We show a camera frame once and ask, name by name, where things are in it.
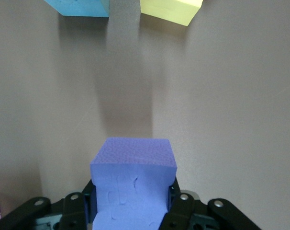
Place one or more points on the purple foam cube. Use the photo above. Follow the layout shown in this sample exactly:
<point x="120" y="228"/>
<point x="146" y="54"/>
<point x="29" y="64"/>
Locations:
<point x="133" y="167"/>

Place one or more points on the brown table cover sheet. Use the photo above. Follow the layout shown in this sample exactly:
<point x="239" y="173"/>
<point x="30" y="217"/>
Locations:
<point x="231" y="95"/>

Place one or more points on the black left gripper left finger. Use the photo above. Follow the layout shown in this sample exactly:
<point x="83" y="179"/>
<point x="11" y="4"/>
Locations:
<point x="73" y="210"/>

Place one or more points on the blue foam cube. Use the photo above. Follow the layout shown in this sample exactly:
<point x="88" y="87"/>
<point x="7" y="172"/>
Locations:
<point x="82" y="7"/>

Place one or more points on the yellow foam cube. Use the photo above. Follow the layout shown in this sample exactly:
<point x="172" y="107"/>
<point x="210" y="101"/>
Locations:
<point x="169" y="9"/>

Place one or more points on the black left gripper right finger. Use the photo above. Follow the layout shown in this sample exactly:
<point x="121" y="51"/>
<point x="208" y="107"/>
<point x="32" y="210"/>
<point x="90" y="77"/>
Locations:
<point x="183" y="210"/>

